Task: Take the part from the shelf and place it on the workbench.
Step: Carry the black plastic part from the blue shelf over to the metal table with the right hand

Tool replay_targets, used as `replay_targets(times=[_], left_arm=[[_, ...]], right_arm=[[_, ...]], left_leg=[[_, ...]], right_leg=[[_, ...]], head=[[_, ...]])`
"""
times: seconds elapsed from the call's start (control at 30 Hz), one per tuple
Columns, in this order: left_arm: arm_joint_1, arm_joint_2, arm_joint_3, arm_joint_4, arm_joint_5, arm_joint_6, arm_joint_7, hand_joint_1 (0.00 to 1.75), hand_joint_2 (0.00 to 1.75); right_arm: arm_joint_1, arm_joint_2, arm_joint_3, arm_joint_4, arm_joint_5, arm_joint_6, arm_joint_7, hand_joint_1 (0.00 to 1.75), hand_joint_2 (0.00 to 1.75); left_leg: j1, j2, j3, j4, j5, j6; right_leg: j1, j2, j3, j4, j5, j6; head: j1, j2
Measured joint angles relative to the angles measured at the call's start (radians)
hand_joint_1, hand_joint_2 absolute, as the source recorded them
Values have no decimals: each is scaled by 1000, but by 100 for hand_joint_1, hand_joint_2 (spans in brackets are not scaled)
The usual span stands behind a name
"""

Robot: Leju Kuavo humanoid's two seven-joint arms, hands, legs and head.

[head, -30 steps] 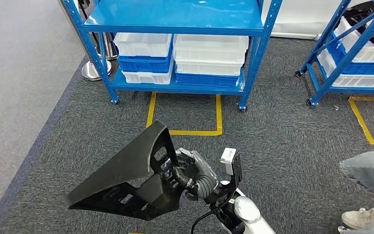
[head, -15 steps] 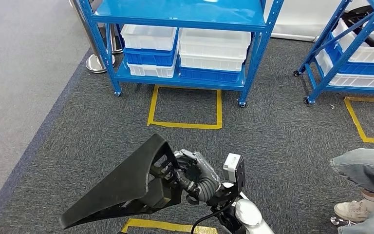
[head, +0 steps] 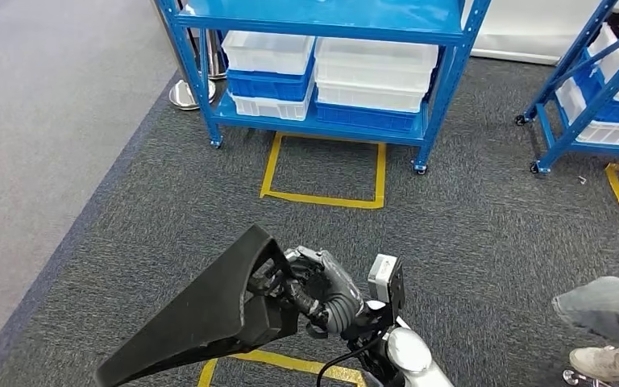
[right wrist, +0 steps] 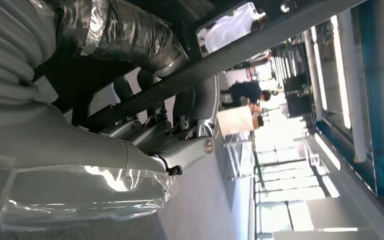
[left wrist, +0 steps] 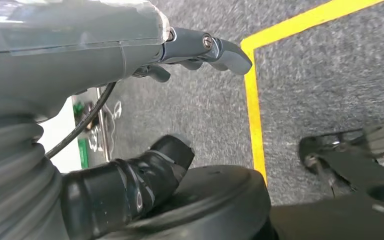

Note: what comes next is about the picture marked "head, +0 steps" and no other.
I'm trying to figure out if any black plastic plate bracket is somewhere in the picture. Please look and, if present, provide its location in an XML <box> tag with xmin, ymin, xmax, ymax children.
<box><xmin>93</xmin><ymin>224</ymin><xmax>301</xmax><ymax>387</ymax></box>

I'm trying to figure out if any blue metal shelf rack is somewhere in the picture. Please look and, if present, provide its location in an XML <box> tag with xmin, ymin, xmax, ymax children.
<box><xmin>514</xmin><ymin>0</ymin><xmax>619</xmax><ymax>177</ymax></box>
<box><xmin>154</xmin><ymin>0</ymin><xmax>492</xmax><ymax>177</ymax></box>

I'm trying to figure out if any person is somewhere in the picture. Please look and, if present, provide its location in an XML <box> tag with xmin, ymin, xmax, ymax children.
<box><xmin>550</xmin><ymin>276</ymin><xmax>619</xmax><ymax>385</ymax></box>

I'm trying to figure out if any chrome stool base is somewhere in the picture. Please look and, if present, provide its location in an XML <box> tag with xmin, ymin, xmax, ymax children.
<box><xmin>562</xmin><ymin>368</ymin><xmax>613</xmax><ymax>387</ymax></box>

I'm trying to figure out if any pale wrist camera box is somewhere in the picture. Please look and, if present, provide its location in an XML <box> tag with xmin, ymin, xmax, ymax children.
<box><xmin>367</xmin><ymin>253</ymin><xmax>407</xmax><ymax>314</ymax></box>

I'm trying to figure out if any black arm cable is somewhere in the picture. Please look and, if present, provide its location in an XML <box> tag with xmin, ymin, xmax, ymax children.
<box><xmin>315</xmin><ymin>328</ymin><xmax>391</xmax><ymax>387</ymax></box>

